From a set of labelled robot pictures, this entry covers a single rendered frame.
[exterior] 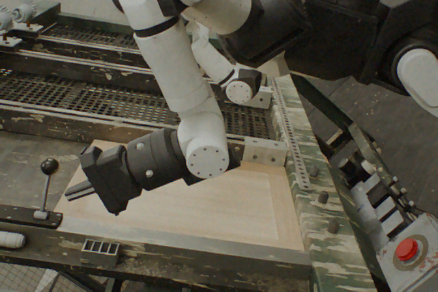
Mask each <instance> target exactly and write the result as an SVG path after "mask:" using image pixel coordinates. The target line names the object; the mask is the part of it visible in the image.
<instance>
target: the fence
mask: <svg viewBox="0 0 438 292"><path fill-rule="evenodd" d="M0 231H7V232H12V233H17V234H20V235H23V236H24V237H25V242H35V243H40V244H45V245H50V246H60V247H65V248H75V249H80V250H82V248H83V245H84V244H85V239H88V240H94V241H103V242H112V243H118V244H120V247H119V255H121V256H130V257H140V258H145V259H155V260H161V261H166V262H171V263H181V264H186V265H195V266H201V267H210V268H217V269H225V270H235V271H241V272H251V273H256V274H266V275H271V276H276V277H282V278H290V279H297V280H306V281H308V280H309V276H310V272H311V269H312V262H311V259H310V254H309V252H307V251H301V250H296V249H295V250H292V249H291V248H282V247H277V246H267V245H261V244H252V243H247V242H237V241H228V240H222V239H213V238H207V237H198V236H193V235H183V233H173V232H168V231H159V230H153V229H143V228H138V227H129V226H120V225H113V224H109V223H104V222H95V221H90V220H80V219H75V218H65V217H63V219H62V221H61V223H60V224H59V226H58V227H57V229H56V230H54V229H50V228H44V227H35V226H25V225H19V224H10V223H4V222H0Z"/></svg>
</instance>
